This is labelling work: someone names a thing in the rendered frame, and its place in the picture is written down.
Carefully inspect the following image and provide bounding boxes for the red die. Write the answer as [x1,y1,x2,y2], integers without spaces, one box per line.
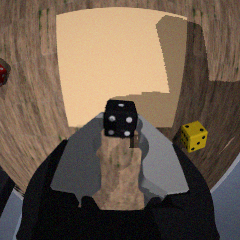
[0,64,6,87]

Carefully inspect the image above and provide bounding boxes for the yellow die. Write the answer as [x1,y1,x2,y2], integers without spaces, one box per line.
[181,121,208,153]

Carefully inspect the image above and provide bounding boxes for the beige flat mat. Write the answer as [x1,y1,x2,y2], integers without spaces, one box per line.
[56,7,187,128]

